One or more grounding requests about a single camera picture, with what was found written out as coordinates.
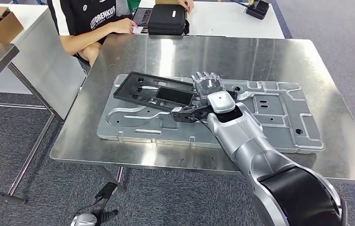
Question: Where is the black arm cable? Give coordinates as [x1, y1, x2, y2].
[72, 201, 102, 219]
[191, 116, 215, 132]

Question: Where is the white table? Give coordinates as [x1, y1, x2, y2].
[134, 0, 285, 40]

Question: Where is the person's right hand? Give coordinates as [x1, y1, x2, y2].
[110, 18, 138, 34]

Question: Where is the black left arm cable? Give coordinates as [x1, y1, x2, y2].
[72, 201, 102, 219]

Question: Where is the white partition board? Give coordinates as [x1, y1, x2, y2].
[0, 3, 87, 121]

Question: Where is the left robot hand grey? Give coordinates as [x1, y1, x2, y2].
[94, 209, 119, 225]

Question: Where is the black zipper case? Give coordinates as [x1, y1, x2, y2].
[147, 4, 190, 36]

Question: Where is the black charger device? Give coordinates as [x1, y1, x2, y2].
[245, 0, 270, 21]

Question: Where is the stamped metal plate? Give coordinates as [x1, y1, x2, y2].
[96, 73, 326, 154]

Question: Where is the green object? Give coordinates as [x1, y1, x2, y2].
[126, 0, 142, 14]

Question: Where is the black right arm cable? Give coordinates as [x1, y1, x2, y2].
[191, 116, 215, 132]

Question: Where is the person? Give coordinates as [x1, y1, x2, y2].
[47, 0, 195, 68]

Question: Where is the black plastic panel part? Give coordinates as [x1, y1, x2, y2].
[113, 72, 237, 112]

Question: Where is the person's hand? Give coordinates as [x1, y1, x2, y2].
[110, 18, 138, 34]
[178, 0, 195, 14]

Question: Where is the person's left hand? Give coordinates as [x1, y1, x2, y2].
[178, 0, 195, 14]

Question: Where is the stainless steel workbench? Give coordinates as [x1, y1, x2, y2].
[49, 33, 355, 193]

